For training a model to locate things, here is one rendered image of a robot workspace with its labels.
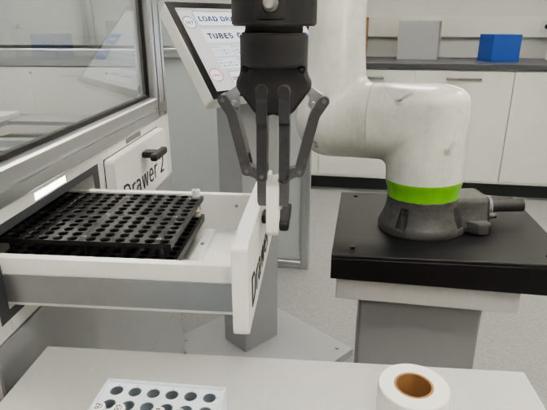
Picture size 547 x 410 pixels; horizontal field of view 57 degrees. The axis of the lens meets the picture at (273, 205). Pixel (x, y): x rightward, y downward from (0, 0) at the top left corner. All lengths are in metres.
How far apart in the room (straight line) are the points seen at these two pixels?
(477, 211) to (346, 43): 0.36
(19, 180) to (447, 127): 0.61
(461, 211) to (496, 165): 2.84
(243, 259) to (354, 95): 0.43
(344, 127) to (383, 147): 0.07
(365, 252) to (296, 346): 1.13
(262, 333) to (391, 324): 1.02
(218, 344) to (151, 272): 1.35
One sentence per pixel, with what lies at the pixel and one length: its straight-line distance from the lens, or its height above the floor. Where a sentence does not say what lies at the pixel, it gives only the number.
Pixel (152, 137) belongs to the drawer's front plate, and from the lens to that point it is 1.06.
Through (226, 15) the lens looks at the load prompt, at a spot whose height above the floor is 1.16.
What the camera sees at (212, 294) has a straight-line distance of 0.57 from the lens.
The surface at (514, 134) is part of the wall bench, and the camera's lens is 3.71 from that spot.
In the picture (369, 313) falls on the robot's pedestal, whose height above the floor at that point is 0.67.
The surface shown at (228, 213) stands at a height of 0.86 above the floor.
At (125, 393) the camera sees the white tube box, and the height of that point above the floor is 0.80.
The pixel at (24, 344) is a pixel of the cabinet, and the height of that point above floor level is 0.77.
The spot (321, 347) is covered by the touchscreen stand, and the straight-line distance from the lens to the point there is 1.90.
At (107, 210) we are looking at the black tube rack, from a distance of 0.73.
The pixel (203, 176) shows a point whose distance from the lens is 2.45.
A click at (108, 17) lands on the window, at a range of 0.98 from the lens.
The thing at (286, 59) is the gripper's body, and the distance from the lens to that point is 0.54.
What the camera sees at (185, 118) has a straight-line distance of 2.41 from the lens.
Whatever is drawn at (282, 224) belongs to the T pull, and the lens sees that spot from 0.62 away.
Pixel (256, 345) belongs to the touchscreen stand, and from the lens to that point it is 1.89.
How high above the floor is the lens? 1.14
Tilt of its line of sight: 20 degrees down
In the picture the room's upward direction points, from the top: straight up
